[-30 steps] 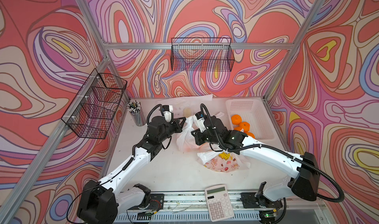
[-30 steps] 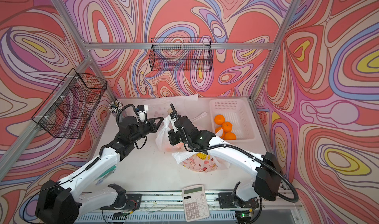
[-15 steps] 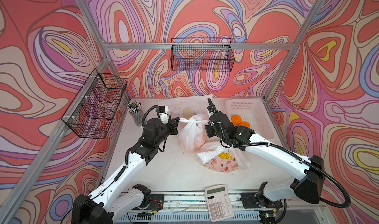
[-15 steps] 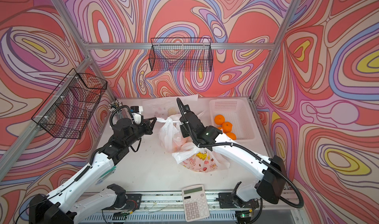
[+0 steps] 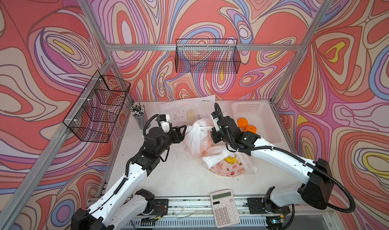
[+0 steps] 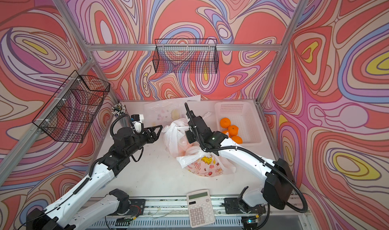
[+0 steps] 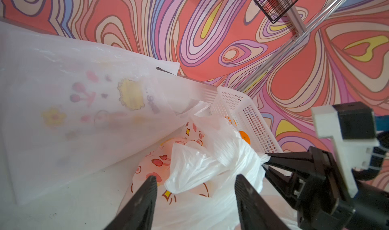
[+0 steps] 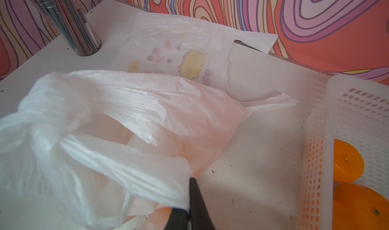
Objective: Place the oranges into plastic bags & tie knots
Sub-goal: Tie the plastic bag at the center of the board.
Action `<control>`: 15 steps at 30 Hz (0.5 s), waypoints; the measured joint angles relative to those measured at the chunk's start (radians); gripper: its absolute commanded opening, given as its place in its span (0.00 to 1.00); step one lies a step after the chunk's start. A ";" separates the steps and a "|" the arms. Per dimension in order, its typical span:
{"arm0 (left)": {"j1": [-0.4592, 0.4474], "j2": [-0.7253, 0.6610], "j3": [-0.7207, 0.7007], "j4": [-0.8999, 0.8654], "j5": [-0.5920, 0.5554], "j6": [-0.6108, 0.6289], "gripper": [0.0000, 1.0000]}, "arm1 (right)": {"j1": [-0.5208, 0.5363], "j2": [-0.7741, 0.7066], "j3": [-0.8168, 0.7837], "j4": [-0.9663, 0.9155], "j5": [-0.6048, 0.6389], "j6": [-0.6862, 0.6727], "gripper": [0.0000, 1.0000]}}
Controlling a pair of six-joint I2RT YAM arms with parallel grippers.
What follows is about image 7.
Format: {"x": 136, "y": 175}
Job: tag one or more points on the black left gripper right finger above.
{"x": 254, "y": 212}

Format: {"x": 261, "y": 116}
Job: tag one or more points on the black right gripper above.
{"x": 317, "y": 191}

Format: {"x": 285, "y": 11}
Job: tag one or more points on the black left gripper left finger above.
{"x": 138, "y": 213}

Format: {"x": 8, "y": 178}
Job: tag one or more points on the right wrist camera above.
{"x": 352, "y": 129}

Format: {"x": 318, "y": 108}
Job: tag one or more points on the printed bag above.
{"x": 196, "y": 173}

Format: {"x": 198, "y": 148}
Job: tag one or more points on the bottom edge orange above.
{"x": 245, "y": 137}

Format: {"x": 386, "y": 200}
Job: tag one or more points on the white plastic basket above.
{"x": 242, "y": 113}

